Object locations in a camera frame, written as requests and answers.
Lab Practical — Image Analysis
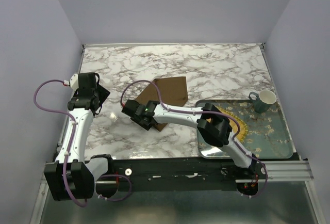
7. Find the brown cloth napkin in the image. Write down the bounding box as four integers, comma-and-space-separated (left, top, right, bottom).
135, 76, 188, 132

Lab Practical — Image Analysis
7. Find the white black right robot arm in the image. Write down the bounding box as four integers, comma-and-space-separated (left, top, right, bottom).
121, 100, 268, 179

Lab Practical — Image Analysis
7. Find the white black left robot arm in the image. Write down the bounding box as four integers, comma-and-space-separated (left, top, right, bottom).
44, 72, 114, 201

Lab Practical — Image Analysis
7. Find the teal mug white inside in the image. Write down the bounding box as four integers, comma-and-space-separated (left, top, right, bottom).
249, 90, 277, 114

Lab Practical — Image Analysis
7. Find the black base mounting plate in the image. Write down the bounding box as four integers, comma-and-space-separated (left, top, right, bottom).
96, 157, 266, 196

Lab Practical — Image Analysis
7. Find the yellow bamboo mat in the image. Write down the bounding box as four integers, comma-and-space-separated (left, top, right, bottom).
216, 106, 249, 142

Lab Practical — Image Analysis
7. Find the teal floral metal tray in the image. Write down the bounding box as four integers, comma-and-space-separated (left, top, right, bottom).
195, 100, 295, 160

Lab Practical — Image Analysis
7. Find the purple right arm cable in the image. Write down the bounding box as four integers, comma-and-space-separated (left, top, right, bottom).
120, 79, 269, 199

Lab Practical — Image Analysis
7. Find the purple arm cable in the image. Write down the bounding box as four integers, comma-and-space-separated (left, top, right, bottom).
120, 79, 269, 199
34, 79, 134, 207

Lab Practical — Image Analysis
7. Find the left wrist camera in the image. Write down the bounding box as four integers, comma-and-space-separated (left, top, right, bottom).
69, 73, 79, 91

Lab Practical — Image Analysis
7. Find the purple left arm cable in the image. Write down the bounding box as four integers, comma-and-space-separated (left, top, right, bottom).
34, 79, 134, 207

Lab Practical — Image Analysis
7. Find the aluminium frame rail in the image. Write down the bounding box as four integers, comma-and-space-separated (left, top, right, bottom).
41, 159, 314, 183

